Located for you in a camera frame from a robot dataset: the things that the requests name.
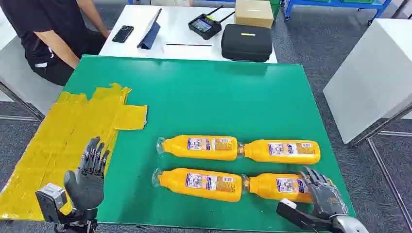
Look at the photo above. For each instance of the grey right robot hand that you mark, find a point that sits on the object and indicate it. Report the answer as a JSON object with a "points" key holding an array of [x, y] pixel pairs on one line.
{"points": [[326, 197]]}

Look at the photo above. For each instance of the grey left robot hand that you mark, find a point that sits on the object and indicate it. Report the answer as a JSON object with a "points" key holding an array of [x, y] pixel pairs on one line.
{"points": [[86, 188]]}

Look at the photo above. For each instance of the orange drink bottle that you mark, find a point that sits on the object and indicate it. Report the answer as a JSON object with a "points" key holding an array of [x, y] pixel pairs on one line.
{"points": [[180, 148], [173, 185], [264, 188], [257, 154]]}

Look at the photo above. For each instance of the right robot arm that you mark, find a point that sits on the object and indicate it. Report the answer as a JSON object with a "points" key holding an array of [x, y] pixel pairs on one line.
{"points": [[349, 225]]}

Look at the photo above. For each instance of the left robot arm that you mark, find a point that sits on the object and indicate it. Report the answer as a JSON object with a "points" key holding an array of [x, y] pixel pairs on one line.
{"points": [[80, 222]]}

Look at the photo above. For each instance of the yellow sheet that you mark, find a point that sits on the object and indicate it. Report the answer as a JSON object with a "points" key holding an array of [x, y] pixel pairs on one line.
{"points": [[58, 138]]}

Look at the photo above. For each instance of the grey table with dark leg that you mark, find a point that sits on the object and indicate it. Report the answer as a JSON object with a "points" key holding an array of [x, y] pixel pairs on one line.
{"points": [[19, 80]]}

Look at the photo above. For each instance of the large bare white table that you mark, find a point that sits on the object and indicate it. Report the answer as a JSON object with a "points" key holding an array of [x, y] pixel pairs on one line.
{"points": [[370, 77]]}

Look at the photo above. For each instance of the black smartphone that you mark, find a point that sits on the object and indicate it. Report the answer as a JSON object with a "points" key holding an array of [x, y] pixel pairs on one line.
{"points": [[123, 33]]}

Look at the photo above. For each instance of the tablet in blue case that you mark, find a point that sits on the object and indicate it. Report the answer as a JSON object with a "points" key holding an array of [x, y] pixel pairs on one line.
{"points": [[150, 35]]}

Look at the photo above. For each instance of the black zipped carry case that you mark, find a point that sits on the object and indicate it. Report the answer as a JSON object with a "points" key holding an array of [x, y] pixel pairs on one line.
{"points": [[247, 45]]}

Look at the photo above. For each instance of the person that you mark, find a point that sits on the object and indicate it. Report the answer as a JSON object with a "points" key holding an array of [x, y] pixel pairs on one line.
{"points": [[38, 19]]}

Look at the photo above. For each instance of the thin black stylus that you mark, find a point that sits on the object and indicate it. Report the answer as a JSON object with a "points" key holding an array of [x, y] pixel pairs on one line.
{"points": [[189, 44]]}

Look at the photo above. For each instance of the white table with devices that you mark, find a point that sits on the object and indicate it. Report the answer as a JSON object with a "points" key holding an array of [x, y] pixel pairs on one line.
{"points": [[175, 19]]}

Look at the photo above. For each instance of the blue metal cart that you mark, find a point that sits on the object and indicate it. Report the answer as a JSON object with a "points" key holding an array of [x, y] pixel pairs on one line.
{"points": [[334, 4]]}

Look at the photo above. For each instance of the green crate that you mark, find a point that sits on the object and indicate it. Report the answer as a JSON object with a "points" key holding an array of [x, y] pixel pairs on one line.
{"points": [[275, 8]]}

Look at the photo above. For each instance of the brown cardboard box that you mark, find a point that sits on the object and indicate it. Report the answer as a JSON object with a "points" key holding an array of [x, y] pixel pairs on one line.
{"points": [[254, 13]]}

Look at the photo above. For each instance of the black remote controller with antennas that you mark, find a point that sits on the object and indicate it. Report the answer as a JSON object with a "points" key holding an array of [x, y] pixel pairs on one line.
{"points": [[203, 26]]}

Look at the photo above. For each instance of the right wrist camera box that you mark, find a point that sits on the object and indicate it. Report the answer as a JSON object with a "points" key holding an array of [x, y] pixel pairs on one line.
{"points": [[299, 217]]}

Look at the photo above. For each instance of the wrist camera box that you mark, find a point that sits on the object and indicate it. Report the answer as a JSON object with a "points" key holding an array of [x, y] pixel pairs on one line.
{"points": [[51, 201], [299, 217]]}

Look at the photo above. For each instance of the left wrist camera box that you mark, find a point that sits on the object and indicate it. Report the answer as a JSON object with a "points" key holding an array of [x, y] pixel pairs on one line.
{"points": [[51, 201]]}

